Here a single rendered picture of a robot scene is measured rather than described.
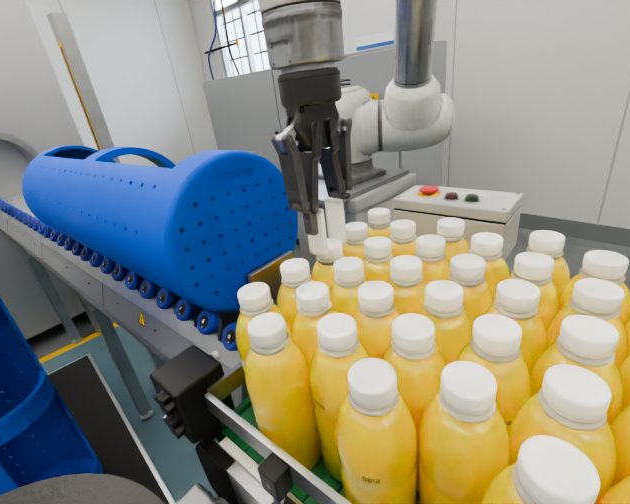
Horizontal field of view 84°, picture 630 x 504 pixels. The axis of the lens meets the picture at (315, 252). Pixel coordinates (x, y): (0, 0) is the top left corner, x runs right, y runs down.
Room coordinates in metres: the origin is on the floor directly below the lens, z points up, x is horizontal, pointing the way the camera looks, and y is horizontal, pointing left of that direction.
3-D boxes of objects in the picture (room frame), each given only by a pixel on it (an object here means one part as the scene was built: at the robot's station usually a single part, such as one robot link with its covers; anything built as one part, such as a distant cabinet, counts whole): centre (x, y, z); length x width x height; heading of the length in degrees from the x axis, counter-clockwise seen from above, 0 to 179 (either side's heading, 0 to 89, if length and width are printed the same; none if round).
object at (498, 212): (0.61, -0.27, 1.05); 0.20 x 0.10 x 0.10; 47
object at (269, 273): (0.54, 0.08, 0.99); 0.10 x 0.02 x 0.12; 137
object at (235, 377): (0.48, 0.02, 0.96); 0.40 x 0.01 x 0.03; 137
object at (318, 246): (0.45, -0.01, 1.13); 0.03 x 0.01 x 0.07; 46
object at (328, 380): (0.28, -0.01, 0.99); 0.07 x 0.07 x 0.19
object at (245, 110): (3.03, -0.05, 0.72); 2.15 x 0.54 x 1.45; 41
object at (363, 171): (1.20, -0.14, 1.05); 0.22 x 0.18 x 0.06; 34
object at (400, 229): (0.50, -0.14, 1.09); 0.04 x 0.04 x 0.02
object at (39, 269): (1.88, 1.60, 0.31); 0.06 x 0.06 x 0.63; 47
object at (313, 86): (0.47, -0.02, 1.29); 0.08 x 0.07 x 0.09; 136
